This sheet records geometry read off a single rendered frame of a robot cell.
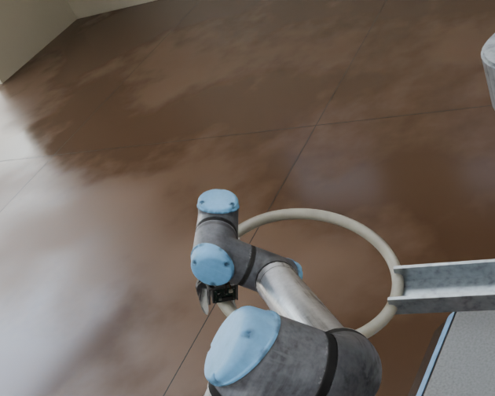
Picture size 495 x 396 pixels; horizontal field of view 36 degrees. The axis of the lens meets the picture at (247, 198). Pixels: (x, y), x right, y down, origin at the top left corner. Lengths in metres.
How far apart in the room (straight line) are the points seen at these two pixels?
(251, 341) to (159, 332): 3.05
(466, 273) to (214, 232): 0.66
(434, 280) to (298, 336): 0.94
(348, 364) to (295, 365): 0.08
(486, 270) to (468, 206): 2.13
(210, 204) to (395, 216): 2.53
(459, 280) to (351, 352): 0.89
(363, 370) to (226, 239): 0.60
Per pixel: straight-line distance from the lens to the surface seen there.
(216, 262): 1.55
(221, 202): 1.65
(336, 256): 3.97
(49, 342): 4.46
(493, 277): 1.92
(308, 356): 1.03
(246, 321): 1.02
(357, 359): 1.07
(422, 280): 1.95
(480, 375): 2.05
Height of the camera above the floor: 2.41
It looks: 31 degrees down
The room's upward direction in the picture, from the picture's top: 24 degrees counter-clockwise
